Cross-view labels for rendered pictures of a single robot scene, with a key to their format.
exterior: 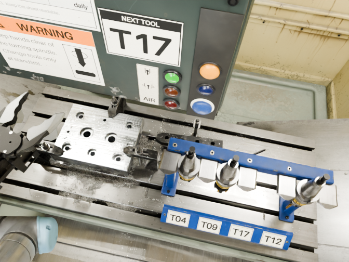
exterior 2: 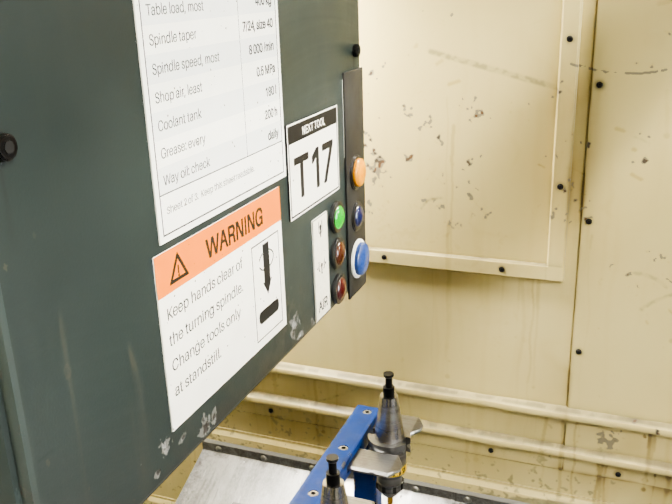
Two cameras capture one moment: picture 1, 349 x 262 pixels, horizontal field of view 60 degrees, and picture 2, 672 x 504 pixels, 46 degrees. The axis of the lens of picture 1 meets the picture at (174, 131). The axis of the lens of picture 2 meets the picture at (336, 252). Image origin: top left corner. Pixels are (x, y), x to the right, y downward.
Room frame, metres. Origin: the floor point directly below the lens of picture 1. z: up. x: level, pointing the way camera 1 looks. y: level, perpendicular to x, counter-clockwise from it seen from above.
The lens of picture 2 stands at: (0.12, 0.62, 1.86)
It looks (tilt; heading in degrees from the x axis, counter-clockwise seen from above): 19 degrees down; 284
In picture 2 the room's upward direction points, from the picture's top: 2 degrees counter-clockwise
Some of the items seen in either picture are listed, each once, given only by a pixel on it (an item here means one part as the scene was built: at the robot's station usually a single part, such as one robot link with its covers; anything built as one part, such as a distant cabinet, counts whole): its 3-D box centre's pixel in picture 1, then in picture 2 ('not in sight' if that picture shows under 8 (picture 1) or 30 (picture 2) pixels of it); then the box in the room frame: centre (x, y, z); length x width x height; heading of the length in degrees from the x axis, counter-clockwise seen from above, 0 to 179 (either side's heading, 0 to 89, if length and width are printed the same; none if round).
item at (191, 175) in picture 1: (188, 166); not in sight; (0.34, -0.05, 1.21); 0.06 x 0.06 x 0.03
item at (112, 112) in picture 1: (116, 106); not in sight; (0.68, 0.24, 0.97); 0.13 x 0.03 x 0.15; 172
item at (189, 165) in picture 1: (189, 159); not in sight; (0.34, -0.05, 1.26); 0.04 x 0.04 x 0.07
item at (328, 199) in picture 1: (326, 196); (400, 424); (0.28, -0.43, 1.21); 0.07 x 0.05 x 0.01; 172
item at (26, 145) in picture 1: (27, 140); not in sight; (0.27, 0.30, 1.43); 0.09 x 0.05 x 0.02; 130
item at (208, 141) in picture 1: (189, 144); not in sight; (0.56, -0.06, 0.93); 0.26 x 0.05 x 0.06; 87
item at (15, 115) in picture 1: (18, 113); not in sight; (0.35, 0.35, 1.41); 0.09 x 0.03 x 0.06; 179
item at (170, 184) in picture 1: (171, 167); not in sight; (0.40, 0.00, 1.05); 0.10 x 0.05 x 0.30; 172
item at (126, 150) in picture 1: (141, 155); not in sight; (0.47, 0.12, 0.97); 0.13 x 0.03 x 0.15; 82
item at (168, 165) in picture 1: (169, 162); not in sight; (0.35, 0.01, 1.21); 0.07 x 0.05 x 0.01; 172
